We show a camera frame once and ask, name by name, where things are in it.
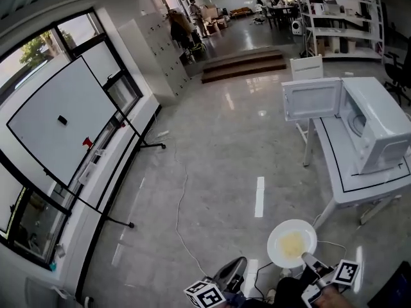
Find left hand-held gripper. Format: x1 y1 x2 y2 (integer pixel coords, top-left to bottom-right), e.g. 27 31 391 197
183 256 253 308

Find brown sofa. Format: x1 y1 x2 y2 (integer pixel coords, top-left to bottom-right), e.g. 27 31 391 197
230 7 255 19

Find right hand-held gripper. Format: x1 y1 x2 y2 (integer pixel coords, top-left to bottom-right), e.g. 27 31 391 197
301 252 361 308

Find white microwave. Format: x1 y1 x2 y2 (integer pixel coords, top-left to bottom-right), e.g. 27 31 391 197
281 76 411 175

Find white floor cable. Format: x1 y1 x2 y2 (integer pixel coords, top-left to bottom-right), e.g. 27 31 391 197
174 141 211 279

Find white shelving unit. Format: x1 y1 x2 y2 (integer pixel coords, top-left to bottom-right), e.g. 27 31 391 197
293 0 385 60

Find white locker cabinet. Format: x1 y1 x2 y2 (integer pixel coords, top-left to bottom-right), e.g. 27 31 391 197
137 11 191 98

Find white table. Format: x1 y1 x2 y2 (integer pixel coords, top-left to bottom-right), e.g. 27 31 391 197
302 115 411 230

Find person's right forearm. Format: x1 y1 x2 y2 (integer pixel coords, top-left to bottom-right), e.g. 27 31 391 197
313 287 357 308

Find cardboard boxes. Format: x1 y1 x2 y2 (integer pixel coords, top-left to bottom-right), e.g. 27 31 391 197
200 4 229 34

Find white plate of food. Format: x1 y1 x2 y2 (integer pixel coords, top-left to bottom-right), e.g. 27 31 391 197
267 219 319 268

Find black cable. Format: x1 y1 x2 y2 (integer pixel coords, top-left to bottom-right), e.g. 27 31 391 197
254 261 277 301

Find black-framed window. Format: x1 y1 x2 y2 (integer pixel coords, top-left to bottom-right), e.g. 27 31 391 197
0 7 144 271

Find person's leg in black trousers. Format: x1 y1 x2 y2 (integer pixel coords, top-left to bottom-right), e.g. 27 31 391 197
272 277 311 308

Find whiteboard on black rolling stand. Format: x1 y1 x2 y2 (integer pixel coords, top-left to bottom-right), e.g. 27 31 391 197
6 55 167 229

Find brown wooden steps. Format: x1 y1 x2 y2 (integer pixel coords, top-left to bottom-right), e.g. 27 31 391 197
200 48 288 84

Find black office chair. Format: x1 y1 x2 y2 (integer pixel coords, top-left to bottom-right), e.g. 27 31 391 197
383 51 411 106

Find dark dining table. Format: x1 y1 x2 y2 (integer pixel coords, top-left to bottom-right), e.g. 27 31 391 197
265 4 301 30

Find white chair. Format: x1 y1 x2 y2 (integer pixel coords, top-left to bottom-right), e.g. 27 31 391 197
289 54 324 81

